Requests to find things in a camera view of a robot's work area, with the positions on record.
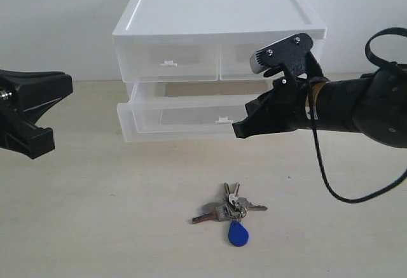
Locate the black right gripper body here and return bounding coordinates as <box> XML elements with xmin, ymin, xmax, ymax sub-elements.
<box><xmin>254</xmin><ymin>78</ymin><xmax>315</xmax><ymax>132</ymax></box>

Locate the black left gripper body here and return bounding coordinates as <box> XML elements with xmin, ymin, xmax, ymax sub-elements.
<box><xmin>1</xmin><ymin>77</ymin><xmax>19</xmax><ymax>148</ymax></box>

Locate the key bunch with blue fob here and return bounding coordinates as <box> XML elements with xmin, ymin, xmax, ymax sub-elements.
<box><xmin>190</xmin><ymin>183</ymin><xmax>268</xmax><ymax>247</ymax></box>

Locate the clear wide drawer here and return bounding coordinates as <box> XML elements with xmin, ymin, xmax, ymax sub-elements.
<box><xmin>117</xmin><ymin>80</ymin><xmax>272</xmax><ymax>142</ymax></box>

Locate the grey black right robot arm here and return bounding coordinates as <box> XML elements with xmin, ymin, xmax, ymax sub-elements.
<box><xmin>233</xmin><ymin>69</ymin><xmax>406</xmax><ymax>148</ymax></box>

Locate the white plastic drawer cabinet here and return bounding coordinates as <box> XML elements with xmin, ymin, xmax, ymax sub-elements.
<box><xmin>111</xmin><ymin>0</ymin><xmax>328</xmax><ymax>113</ymax></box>

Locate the clear upper left drawer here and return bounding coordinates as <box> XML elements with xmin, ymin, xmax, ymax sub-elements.
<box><xmin>115</xmin><ymin>45</ymin><xmax>219</xmax><ymax>83</ymax></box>

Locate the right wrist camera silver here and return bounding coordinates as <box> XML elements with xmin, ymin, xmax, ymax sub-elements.
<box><xmin>249</xmin><ymin>33</ymin><xmax>319</xmax><ymax>78</ymax></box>

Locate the right black cable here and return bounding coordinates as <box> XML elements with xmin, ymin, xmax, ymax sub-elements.
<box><xmin>305</xmin><ymin>27</ymin><xmax>407</xmax><ymax>204</ymax></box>

